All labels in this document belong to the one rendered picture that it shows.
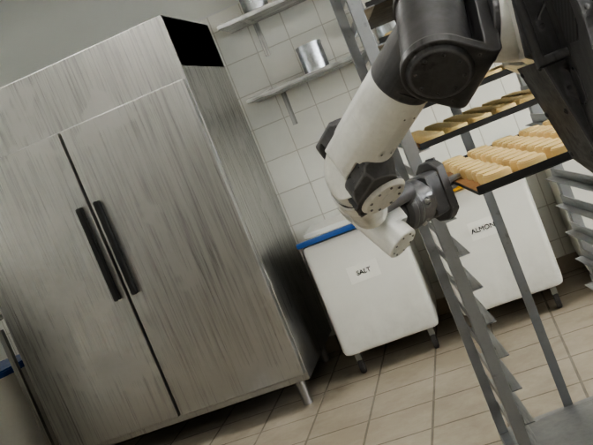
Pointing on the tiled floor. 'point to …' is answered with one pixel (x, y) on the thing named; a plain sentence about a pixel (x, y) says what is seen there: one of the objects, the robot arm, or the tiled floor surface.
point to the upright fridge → (146, 240)
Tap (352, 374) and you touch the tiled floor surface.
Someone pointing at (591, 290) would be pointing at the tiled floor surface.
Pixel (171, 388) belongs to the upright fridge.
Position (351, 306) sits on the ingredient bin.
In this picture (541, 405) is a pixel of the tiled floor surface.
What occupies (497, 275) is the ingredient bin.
